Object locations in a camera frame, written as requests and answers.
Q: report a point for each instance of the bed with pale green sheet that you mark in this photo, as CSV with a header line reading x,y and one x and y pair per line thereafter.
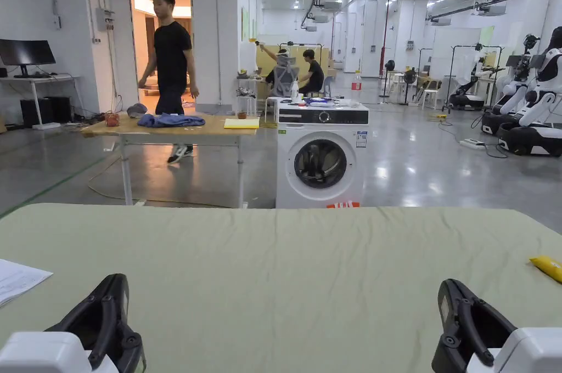
x,y
281,267

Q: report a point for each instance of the robot with black base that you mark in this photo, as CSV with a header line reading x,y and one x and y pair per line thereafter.
x,y
467,94

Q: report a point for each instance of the black computer tower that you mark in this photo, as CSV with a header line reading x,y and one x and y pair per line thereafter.
x,y
44,110

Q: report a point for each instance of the plastic bottle red label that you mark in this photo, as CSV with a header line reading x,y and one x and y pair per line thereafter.
x,y
357,81

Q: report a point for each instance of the white power strip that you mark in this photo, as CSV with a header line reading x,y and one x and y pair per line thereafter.
x,y
472,142

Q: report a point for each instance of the white humanoid robot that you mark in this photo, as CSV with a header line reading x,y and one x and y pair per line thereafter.
x,y
511,94
540,101

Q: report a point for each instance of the black standing fan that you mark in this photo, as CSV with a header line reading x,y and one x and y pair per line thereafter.
x,y
409,78
390,66

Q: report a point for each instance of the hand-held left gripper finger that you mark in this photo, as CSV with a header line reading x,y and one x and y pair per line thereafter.
x,y
94,309
125,320

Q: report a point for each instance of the white washing machine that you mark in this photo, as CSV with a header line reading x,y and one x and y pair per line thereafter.
x,y
320,145

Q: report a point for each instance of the yellow packet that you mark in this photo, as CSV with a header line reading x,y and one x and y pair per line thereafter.
x,y
549,265

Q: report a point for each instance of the white desk with monitor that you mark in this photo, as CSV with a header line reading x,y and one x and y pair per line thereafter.
x,y
30,79

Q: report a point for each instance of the white printed paper sheet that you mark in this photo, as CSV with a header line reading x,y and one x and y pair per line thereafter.
x,y
15,278

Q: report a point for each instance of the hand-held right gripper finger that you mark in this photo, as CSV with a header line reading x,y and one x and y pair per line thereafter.
x,y
448,324
480,324

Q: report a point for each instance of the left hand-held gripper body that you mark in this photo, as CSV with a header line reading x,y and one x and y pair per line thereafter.
x,y
39,353

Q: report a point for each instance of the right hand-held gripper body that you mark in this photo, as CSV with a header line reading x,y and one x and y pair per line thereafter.
x,y
531,351

